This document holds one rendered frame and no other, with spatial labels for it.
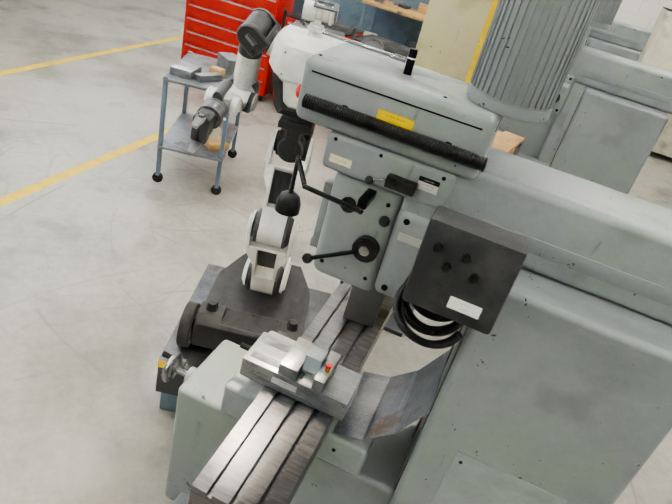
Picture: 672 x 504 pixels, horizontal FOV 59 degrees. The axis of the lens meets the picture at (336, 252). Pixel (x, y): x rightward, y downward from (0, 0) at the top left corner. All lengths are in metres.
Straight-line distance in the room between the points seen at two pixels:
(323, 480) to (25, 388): 1.59
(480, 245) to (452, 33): 2.14
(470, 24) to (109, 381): 2.49
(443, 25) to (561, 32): 1.91
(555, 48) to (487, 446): 0.98
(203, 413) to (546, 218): 1.29
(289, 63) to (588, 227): 1.22
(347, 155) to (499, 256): 0.48
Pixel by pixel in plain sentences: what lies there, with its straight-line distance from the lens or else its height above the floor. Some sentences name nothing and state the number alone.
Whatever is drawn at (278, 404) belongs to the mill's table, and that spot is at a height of 0.91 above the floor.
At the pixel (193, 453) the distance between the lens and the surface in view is 2.28.
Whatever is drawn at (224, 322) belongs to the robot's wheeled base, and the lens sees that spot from 2.56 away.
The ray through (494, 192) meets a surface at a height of 1.72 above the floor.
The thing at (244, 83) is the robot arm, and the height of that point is 1.52.
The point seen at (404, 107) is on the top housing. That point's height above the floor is 1.85.
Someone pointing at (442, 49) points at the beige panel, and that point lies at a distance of 3.25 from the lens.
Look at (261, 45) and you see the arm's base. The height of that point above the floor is 1.70.
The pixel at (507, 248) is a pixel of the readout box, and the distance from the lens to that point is 1.19.
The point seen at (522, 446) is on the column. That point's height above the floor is 1.16.
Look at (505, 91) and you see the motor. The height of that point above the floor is 1.94.
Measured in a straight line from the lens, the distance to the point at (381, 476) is 2.01.
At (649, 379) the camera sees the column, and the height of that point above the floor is 1.48.
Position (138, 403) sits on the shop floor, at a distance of 3.01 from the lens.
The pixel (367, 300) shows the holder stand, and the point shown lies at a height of 1.02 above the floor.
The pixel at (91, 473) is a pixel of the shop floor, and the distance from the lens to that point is 2.78.
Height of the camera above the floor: 2.22
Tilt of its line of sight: 31 degrees down
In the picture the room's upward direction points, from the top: 16 degrees clockwise
